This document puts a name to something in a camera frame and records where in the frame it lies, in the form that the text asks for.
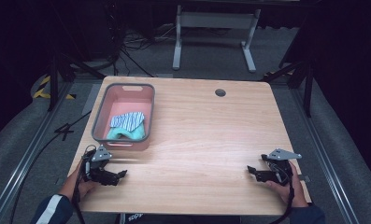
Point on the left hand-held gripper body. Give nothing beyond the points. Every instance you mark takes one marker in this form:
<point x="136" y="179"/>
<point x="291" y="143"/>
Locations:
<point x="96" y="161"/>

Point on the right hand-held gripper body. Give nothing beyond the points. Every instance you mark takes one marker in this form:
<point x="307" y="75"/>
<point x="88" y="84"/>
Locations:
<point x="281" y="165"/>

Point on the person's left hand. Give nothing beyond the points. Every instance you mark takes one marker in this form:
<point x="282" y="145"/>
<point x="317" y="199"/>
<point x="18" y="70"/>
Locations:
<point x="82" y="186"/>

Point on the person's right hand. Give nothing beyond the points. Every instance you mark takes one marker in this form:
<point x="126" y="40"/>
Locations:
<point x="293" y="193"/>

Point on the teal cloth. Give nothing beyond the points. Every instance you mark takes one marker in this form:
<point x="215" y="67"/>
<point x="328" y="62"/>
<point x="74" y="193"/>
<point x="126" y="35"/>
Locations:
<point x="133" y="133"/>

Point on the person's dark clothing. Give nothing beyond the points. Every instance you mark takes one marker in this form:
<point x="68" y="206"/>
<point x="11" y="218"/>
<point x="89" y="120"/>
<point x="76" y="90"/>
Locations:
<point x="133" y="218"/>

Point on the pink basket with grey rim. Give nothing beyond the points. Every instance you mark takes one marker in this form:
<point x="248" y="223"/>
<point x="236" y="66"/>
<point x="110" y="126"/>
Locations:
<point x="124" y="118"/>

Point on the blue white striped cloth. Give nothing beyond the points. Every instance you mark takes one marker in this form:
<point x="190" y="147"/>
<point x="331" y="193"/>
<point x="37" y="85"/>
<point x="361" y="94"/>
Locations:
<point x="127" y="120"/>

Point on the yellow black floor tape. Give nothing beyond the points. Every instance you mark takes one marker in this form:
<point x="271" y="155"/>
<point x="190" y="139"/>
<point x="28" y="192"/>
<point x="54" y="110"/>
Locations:
<point x="40" y="91"/>

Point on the black metal stand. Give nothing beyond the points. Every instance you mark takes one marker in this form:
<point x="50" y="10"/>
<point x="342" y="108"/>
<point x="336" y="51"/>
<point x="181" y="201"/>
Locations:
<point x="300" y="74"/>
<point x="60" y="67"/>

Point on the metal floor rail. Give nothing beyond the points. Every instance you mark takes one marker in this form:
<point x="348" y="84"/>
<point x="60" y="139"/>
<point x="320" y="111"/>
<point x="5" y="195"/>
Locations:
<point x="323" y="155"/>
<point x="27" y="158"/>

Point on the white metal desk frame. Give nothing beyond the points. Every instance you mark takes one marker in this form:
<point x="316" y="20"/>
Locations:
<point x="216" y="20"/>

